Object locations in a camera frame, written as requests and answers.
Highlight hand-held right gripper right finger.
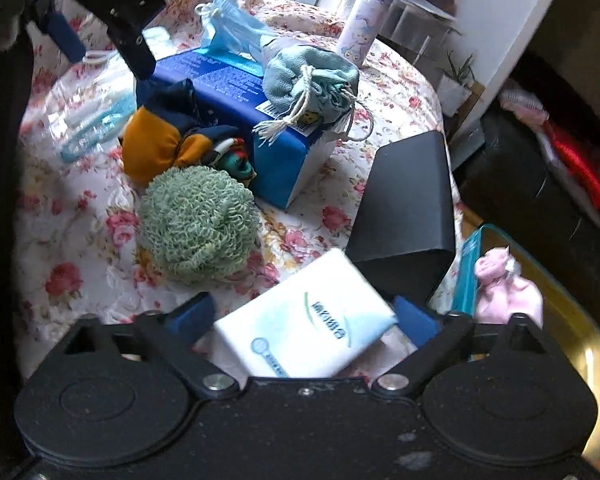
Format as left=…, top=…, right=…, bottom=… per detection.
left=371, top=294, right=553, bottom=400

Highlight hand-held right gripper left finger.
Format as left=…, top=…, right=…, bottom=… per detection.
left=62, top=291, right=240, bottom=400

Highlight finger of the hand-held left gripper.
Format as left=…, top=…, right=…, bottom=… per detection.
left=27, top=0, right=88, bottom=63
left=105, top=10, right=158, bottom=81

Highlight clear plastic packet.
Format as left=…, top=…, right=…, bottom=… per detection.
left=55, top=52, right=146, bottom=163

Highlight green bath loofah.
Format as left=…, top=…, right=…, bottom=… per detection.
left=139, top=165, right=261, bottom=286

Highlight yellow navy scarf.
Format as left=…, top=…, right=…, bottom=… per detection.
left=117, top=80, right=258, bottom=188

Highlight gold metal tray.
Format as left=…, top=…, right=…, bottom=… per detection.
left=450, top=222, right=600, bottom=461

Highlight light green drawstring pouch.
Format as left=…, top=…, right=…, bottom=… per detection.
left=252, top=45, right=373, bottom=148

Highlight pink soft cloth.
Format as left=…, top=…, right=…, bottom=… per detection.
left=474, top=247, right=545, bottom=326

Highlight small white tissue packet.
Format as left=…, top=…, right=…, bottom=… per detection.
left=142, top=27, right=172, bottom=56

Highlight blue tissue pack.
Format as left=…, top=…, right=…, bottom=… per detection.
left=137, top=47, right=353, bottom=211

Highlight black glasses case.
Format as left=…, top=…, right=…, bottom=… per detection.
left=345, top=130, right=456, bottom=306

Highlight floral tablecloth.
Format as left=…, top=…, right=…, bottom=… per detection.
left=15, top=0, right=456, bottom=381

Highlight black ottoman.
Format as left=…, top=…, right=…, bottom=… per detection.
left=452, top=110, right=600, bottom=251

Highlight red cloth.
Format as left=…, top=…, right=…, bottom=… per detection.
left=545, top=120, right=600, bottom=226

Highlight purple water bottle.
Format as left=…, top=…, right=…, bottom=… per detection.
left=336, top=0, right=397, bottom=68

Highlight small potted plant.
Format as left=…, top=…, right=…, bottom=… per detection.
left=437, top=50, right=481, bottom=116

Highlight folded pink towels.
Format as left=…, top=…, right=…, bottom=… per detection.
left=500, top=87, right=551, bottom=121

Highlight clear plastic box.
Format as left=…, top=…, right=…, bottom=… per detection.
left=380, top=0, right=461, bottom=66

